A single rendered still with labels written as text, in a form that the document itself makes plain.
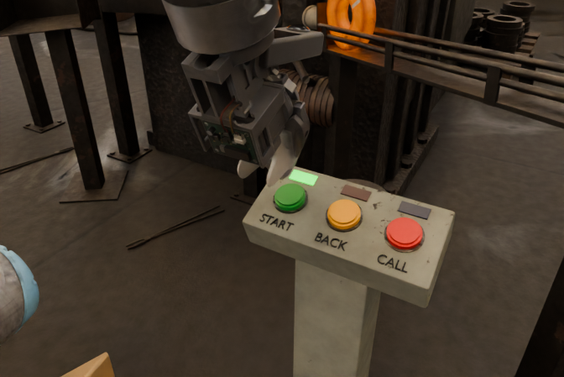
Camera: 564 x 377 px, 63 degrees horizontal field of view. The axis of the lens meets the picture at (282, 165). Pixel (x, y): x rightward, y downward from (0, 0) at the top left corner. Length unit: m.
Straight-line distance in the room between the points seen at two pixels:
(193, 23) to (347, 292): 0.38
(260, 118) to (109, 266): 1.12
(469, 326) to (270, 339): 0.50
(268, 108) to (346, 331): 0.35
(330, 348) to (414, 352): 0.56
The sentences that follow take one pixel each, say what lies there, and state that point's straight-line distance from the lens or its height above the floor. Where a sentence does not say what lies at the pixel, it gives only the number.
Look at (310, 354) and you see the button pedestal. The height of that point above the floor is 0.37.
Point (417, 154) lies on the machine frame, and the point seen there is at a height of 0.07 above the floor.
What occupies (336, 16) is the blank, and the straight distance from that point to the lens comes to 1.13.
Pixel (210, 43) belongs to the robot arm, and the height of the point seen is 0.84.
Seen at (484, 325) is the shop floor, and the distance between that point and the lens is 1.34.
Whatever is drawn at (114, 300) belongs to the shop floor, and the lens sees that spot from 1.37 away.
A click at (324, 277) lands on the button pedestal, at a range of 0.60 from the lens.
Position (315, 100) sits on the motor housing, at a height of 0.50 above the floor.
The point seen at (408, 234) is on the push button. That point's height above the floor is 0.61.
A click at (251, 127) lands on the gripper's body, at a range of 0.40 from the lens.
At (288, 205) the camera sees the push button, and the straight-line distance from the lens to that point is 0.58.
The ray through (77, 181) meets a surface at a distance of 1.90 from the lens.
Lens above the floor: 0.94
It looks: 31 degrees down
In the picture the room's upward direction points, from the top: straight up
